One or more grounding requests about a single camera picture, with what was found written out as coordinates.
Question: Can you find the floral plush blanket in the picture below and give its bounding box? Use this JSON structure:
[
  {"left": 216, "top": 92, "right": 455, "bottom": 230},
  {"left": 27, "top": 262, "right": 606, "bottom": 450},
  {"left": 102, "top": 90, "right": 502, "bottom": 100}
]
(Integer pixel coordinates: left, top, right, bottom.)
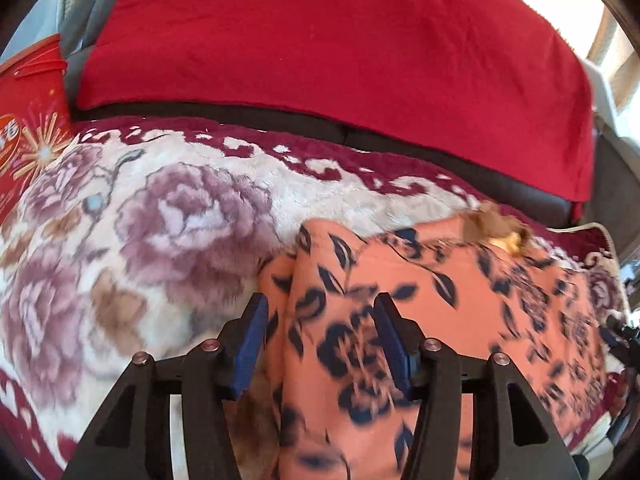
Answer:
[{"left": 0, "top": 115, "right": 632, "bottom": 480}]

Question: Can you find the dark sofa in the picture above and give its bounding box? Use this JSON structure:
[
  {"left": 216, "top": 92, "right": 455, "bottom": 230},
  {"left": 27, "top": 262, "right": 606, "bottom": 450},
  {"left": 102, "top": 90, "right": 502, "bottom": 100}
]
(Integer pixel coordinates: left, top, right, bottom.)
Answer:
[{"left": 64, "top": 45, "right": 623, "bottom": 261}]

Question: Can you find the orange floral garment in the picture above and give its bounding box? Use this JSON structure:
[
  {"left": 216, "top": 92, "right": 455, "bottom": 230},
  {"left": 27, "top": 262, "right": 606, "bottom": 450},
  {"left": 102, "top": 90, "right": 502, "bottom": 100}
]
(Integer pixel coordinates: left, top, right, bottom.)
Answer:
[{"left": 225, "top": 212, "right": 626, "bottom": 480}]

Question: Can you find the red gift bag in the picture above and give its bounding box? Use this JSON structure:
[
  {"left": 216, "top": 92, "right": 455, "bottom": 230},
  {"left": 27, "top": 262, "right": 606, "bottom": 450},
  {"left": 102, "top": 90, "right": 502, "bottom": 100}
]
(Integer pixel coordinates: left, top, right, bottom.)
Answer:
[{"left": 0, "top": 34, "right": 77, "bottom": 228}]

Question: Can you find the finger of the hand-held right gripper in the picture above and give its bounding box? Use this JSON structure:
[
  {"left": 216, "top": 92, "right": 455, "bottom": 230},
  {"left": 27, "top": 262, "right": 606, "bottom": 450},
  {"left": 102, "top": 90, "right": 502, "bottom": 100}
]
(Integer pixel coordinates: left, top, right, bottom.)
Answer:
[{"left": 601, "top": 312, "right": 640, "bottom": 368}]

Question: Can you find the wooden window frame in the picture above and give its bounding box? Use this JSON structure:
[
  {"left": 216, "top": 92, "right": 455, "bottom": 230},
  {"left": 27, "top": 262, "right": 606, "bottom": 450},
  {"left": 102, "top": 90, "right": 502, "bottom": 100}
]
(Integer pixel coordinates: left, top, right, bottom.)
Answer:
[{"left": 585, "top": 5, "right": 640, "bottom": 113}]

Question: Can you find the red cloth cover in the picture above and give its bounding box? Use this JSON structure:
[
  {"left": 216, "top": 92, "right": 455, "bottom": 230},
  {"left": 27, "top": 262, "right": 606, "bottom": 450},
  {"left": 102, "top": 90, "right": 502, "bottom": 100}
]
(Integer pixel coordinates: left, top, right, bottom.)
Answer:
[{"left": 75, "top": 0, "right": 597, "bottom": 221}]

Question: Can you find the grey cushion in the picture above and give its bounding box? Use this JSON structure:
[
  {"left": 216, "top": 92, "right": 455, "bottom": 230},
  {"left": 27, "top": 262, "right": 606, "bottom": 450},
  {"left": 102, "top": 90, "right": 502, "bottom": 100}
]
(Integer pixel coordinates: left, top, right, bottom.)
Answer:
[{"left": 59, "top": 0, "right": 138, "bottom": 57}]

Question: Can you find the brown crumpled wrapper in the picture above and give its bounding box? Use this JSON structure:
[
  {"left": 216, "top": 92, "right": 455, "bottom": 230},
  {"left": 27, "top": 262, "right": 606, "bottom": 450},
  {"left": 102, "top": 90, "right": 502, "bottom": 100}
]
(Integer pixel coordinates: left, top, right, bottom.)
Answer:
[{"left": 462, "top": 202, "right": 535, "bottom": 257}]

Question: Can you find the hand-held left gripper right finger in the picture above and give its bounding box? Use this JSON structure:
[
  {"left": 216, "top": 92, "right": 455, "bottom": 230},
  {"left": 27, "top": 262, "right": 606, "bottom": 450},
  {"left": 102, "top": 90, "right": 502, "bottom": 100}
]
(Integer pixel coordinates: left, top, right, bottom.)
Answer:
[{"left": 372, "top": 292, "right": 585, "bottom": 480}]

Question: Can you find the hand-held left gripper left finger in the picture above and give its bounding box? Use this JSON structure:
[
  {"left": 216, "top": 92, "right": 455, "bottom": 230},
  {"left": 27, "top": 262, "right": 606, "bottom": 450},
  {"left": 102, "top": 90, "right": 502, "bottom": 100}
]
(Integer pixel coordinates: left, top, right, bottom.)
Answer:
[{"left": 62, "top": 292, "right": 271, "bottom": 480}]

